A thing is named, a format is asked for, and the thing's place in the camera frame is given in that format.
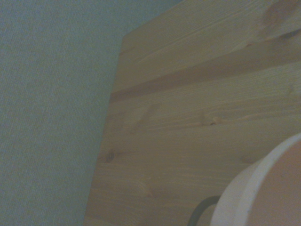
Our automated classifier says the white bowl with pink inside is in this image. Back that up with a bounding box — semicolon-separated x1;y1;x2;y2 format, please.
210;133;301;226

